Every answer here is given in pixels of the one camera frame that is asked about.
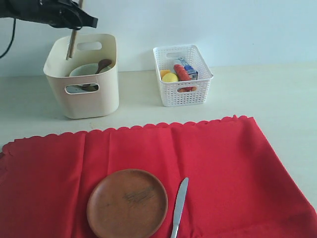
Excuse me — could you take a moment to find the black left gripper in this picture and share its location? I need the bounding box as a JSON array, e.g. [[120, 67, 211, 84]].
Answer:
[[0, 0, 99, 29]]

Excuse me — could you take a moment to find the wooden chopstick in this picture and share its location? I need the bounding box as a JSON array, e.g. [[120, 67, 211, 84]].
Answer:
[[65, 0, 84, 61]]

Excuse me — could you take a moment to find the pale green bowl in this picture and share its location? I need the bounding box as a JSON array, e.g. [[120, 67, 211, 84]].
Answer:
[[66, 63, 99, 94]]

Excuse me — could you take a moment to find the brown wooden spoon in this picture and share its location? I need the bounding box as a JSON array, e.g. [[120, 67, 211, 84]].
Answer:
[[81, 59, 112, 92]]

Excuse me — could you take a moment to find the orange cheese block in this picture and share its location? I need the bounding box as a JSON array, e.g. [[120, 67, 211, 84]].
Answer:
[[159, 69, 171, 78]]

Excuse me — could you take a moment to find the yellow lemon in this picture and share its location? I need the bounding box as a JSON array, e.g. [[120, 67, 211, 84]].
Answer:
[[161, 72, 178, 83]]

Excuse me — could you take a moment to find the blue white milk carton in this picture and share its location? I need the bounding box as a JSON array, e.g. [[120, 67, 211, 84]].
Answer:
[[174, 57, 198, 80]]

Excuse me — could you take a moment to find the brown wooden plate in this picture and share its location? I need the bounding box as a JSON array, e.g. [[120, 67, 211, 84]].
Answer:
[[86, 169, 168, 238]]

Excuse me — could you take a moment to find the silver table knife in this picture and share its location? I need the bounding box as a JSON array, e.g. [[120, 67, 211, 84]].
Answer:
[[170, 178, 189, 238]]

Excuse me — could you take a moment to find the orange fried food piece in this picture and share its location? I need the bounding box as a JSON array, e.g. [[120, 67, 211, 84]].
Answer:
[[177, 87, 197, 93]]

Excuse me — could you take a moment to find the cream plastic bin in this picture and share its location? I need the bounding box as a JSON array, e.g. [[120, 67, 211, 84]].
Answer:
[[43, 34, 119, 119]]

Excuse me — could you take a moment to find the white perforated plastic basket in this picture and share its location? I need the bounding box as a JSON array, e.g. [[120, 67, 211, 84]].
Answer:
[[153, 45, 213, 107]]

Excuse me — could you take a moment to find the red scalloped cloth mat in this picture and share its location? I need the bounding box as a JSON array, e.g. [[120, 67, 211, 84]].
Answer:
[[0, 116, 317, 238]]

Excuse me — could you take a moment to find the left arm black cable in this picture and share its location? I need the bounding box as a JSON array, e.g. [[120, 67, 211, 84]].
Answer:
[[0, 18, 17, 59]]

